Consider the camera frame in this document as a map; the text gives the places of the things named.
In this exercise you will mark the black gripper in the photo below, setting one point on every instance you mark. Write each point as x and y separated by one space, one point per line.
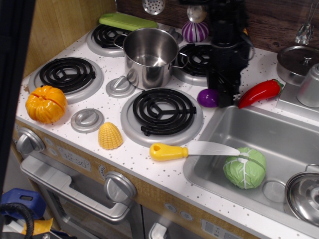
226 62

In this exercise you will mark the purple toy eggplant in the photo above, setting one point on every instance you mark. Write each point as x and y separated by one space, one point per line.
208 98

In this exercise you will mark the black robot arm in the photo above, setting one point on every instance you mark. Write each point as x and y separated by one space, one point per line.
227 19

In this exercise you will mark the silver pan with lid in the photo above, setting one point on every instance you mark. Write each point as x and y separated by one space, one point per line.
295 62

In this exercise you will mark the stainless steel pot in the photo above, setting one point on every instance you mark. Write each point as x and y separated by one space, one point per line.
149 55

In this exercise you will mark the steel pot in sink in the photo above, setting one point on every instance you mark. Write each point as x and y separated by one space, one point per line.
302 195

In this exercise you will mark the red toy chili pepper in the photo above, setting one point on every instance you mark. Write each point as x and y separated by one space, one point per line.
262 91

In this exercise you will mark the back right black burner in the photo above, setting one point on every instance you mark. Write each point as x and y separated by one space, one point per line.
192 63

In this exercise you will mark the black burner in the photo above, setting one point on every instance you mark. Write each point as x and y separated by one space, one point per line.
161 115
78 78
106 40
192 63

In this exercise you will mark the front right black burner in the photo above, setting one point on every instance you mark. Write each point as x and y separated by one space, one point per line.
161 115

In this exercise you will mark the purple striped toy onion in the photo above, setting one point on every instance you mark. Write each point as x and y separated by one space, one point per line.
195 32

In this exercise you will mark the green toy cabbage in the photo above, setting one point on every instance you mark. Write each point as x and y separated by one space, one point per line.
246 171

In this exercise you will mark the silver metal cup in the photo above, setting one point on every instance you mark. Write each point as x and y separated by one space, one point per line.
308 93

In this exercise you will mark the silver sink basin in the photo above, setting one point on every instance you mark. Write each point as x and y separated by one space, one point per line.
289 146

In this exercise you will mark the hanging silver spoon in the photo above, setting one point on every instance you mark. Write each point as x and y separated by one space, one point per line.
196 13

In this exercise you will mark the hanging glass utensil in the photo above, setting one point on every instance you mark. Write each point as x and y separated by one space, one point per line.
305 33

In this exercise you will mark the upper silver stove knob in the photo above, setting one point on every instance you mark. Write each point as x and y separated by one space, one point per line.
120 88

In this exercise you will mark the silver stove knob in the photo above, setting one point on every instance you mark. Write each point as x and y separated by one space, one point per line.
87 120
120 88

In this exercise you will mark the hanging perforated ladle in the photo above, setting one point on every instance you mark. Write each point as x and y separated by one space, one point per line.
153 7

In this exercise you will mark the yellow toy corn piece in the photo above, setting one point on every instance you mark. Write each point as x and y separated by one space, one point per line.
109 136

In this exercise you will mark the back left black burner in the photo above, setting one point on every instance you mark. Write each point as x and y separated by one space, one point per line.
106 40

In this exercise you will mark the green cutting board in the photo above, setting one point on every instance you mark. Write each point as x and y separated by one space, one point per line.
126 22

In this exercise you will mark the right oven front knob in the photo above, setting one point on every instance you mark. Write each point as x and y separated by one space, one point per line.
118 188

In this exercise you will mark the oven knob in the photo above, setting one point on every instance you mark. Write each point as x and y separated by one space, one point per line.
29 141
118 188

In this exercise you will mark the lower silver stove knob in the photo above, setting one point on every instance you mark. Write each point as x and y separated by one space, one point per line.
87 120

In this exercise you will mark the front left black burner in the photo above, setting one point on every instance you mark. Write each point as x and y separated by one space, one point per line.
78 78

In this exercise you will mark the oven clock display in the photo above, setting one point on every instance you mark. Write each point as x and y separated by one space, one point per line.
74 158

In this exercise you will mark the orange toy pumpkin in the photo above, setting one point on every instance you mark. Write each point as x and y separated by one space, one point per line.
46 104

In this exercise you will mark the left oven front knob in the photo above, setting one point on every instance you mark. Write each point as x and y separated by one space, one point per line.
29 141

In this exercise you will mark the yellow handled toy knife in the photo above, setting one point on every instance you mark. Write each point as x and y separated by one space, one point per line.
164 152

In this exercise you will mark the silver oven door handle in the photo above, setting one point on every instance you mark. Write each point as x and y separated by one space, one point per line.
59 183

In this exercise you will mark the blue object with cable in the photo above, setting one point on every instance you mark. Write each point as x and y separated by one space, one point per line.
23 204

